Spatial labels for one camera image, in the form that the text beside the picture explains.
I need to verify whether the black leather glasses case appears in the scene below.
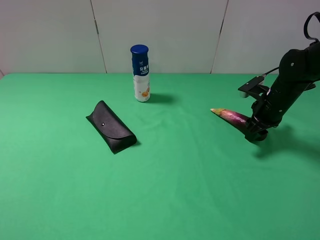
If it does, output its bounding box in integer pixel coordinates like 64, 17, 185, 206
86, 100, 137, 154

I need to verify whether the purple eggplant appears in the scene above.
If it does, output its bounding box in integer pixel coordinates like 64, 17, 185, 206
210, 108, 249, 127

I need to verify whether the right camera cable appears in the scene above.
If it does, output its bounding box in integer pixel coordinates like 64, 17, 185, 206
261, 11, 320, 78

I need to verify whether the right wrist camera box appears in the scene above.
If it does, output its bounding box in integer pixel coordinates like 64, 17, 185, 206
238, 75, 265, 99

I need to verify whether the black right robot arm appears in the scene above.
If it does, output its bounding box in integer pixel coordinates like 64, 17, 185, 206
238, 42, 320, 142

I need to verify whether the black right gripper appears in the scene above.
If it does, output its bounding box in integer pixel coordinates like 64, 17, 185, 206
245, 84, 304, 142

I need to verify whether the green tablecloth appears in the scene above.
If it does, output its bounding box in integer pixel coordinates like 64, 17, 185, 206
0, 73, 320, 240

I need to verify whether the blue white yogurt bottle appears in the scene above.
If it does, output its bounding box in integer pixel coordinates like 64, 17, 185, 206
130, 44, 150, 102

